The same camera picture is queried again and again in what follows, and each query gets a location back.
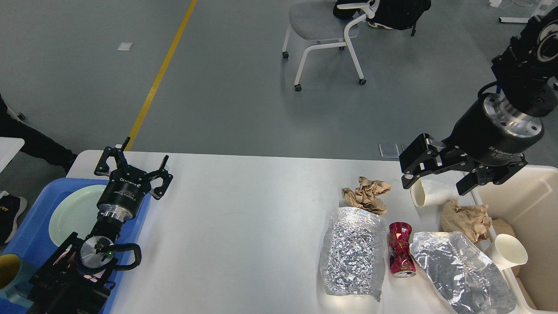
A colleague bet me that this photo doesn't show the crumpled brown napkin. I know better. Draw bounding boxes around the crumpled brown napkin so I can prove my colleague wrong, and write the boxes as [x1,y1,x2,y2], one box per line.
[341,176,392,216]

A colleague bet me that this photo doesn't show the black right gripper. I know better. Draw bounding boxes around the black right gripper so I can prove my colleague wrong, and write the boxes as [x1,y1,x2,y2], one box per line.
[399,93,545,195]

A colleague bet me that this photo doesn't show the white stand base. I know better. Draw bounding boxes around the white stand base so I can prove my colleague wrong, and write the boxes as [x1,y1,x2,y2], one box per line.
[490,0,557,24]

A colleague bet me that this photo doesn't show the black backpack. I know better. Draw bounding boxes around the black backpack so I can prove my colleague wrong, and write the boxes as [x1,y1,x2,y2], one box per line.
[333,0,431,36]

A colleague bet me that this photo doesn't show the white grey office chair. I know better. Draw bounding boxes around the white grey office chair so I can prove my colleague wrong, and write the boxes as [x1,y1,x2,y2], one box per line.
[282,0,379,92]

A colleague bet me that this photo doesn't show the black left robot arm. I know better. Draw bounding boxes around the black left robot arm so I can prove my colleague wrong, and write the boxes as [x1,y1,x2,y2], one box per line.
[28,137,173,314]

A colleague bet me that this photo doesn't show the light green plate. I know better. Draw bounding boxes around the light green plate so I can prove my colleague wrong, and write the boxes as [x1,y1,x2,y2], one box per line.
[48,184,105,246]

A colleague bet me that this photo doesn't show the white paper cup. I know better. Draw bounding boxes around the white paper cup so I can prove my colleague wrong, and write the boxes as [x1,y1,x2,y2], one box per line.
[486,234,528,270]
[410,177,459,207]

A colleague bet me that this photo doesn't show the red small packet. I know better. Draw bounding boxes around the red small packet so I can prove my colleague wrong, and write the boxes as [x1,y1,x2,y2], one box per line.
[388,222,416,278]

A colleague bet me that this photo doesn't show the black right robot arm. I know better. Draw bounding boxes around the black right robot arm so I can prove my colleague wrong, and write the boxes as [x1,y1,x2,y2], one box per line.
[399,9,557,195]

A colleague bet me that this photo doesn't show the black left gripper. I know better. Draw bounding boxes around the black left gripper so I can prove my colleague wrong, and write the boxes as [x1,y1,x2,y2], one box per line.
[94,137,174,221]

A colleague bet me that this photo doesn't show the crumpled napkin by bin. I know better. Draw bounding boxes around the crumpled napkin by bin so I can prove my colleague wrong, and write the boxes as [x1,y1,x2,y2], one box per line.
[440,200,492,244]

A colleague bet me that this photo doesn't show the teal mug yellow inside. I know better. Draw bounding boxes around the teal mug yellow inside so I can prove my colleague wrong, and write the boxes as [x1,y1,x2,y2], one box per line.
[0,254,37,309]

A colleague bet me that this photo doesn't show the aluminium foil sheet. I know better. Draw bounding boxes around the aluminium foil sheet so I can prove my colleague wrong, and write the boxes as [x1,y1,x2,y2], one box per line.
[319,207,388,302]

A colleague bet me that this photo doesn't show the person black sneakers right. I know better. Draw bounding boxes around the person black sneakers right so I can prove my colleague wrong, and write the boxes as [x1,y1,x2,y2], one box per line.
[368,21,393,30]

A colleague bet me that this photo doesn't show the foil piece under arm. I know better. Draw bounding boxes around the foil piece under arm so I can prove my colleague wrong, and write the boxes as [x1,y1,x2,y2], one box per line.
[410,231,517,314]

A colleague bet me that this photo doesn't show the beige plastic bin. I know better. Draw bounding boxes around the beige plastic bin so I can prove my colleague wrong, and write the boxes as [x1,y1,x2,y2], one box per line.
[472,165,558,314]

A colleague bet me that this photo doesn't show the person dark clothing left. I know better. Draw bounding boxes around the person dark clothing left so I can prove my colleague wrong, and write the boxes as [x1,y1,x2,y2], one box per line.
[0,98,77,245]

